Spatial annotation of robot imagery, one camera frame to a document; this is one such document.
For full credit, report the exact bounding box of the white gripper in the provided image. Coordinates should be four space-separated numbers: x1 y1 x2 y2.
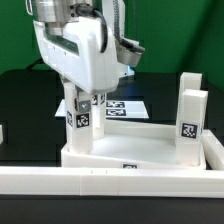
33 17 119 113

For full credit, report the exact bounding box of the white desk top tray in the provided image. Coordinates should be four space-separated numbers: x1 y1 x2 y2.
61 120 206 170

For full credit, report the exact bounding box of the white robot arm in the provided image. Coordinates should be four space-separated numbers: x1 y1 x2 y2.
25 0 144 113

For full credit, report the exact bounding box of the white marker sheet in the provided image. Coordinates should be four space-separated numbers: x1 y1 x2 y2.
55 99 150 120

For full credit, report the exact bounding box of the white L-shaped fence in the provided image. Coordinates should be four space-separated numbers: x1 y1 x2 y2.
0 129 224 199

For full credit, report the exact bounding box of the black cable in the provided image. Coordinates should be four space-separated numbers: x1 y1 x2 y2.
25 57 51 71

